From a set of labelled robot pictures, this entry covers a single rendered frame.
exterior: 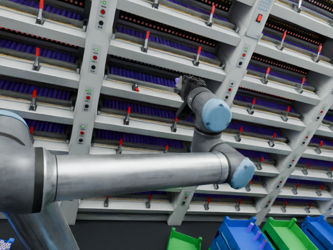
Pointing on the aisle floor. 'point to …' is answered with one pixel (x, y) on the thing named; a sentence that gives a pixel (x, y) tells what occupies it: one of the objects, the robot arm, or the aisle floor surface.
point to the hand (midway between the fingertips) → (180, 87)
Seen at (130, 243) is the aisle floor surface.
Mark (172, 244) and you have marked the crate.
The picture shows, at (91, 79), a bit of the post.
